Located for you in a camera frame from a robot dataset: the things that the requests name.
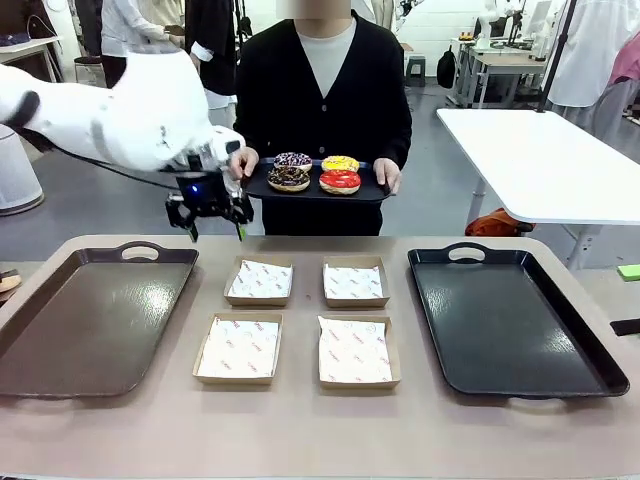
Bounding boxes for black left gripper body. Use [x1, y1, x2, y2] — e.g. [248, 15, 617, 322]
[171, 168, 237, 220]

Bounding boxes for chocolate sprinkled donut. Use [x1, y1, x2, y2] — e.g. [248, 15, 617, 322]
[267, 166, 311, 194]

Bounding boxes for purple sprinkled donut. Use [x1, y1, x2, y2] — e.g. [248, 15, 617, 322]
[273, 151, 314, 172]

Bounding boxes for small black serving tray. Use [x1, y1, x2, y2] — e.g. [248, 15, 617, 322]
[241, 158, 396, 204]

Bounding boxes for brown cardboard box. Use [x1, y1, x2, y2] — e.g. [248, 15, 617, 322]
[192, 312, 285, 386]
[321, 255, 392, 309]
[316, 313, 403, 391]
[223, 255, 295, 308]

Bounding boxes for red glazed donut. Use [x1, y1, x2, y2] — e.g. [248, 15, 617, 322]
[318, 169, 362, 195]

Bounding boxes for yellow glazed donut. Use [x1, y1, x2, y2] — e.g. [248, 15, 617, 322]
[320, 155, 361, 174]

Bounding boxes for person's right forearm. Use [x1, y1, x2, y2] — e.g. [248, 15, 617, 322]
[232, 94, 269, 159]

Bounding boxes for person's left forearm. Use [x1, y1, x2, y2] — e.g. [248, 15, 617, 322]
[372, 99, 414, 166]

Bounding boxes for large brown tray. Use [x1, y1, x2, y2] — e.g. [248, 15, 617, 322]
[0, 241, 200, 401]

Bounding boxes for large black tray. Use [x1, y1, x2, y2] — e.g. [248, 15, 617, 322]
[407, 242, 631, 401]

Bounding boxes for person's right hand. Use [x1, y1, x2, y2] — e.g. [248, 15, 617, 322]
[228, 147, 261, 180]

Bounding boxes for person's left hand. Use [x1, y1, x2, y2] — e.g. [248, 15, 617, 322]
[372, 157, 402, 195]

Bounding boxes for white printed paper liner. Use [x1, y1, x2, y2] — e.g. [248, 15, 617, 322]
[317, 315, 394, 384]
[197, 316, 280, 379]
[227, 259, 294, 299]
[323, 263, 385, 300]

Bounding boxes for person in black cardigan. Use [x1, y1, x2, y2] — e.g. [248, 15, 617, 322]
[232, 4, 414, 236]

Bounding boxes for mannequin black top white pants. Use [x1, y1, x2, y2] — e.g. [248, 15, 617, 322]
[184, 0, 241, 132]

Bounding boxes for white cylindrical air purifier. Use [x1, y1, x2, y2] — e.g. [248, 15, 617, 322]
[0, 122, 45, 217]

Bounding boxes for mannequin in beige clothes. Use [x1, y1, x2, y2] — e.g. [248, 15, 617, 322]
[149, 0, 189, 51]

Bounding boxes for person in white shirt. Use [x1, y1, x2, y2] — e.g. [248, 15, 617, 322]
[99, 0, 166, 51]

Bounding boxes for grey plastic stool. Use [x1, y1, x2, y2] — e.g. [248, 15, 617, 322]
[404, 54, 427, 85]

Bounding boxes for white background desk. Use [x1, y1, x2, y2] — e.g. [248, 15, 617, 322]
[0, 37, 64, 84]

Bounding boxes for orange bag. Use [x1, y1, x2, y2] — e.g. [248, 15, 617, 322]
[464, 207, 534, 237]

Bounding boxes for black backpack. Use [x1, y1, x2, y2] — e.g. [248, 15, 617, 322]
[436, 45, 457, 90]

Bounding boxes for beige background table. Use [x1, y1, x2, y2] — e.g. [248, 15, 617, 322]
[467, 47, 549, 109]

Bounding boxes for white side table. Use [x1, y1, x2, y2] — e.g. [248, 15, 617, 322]
[436, 107, 640, 271]

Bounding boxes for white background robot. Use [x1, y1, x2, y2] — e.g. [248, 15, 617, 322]
[472, 4, 526, 51]

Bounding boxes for black stand pole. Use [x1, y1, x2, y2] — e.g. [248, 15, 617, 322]
[537, 0, 576, 115]

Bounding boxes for hanging white shirt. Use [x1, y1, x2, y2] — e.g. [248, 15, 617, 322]
[547, 0, 640, 109]

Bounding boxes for black flat object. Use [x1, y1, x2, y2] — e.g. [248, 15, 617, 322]
[609, 317, 640, 337]

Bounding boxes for hanging pink garment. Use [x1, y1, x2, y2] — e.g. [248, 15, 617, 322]
[609, 34, 640, 86]

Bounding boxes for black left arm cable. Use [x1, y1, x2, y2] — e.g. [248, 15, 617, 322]
[9, 124, 177, 190]

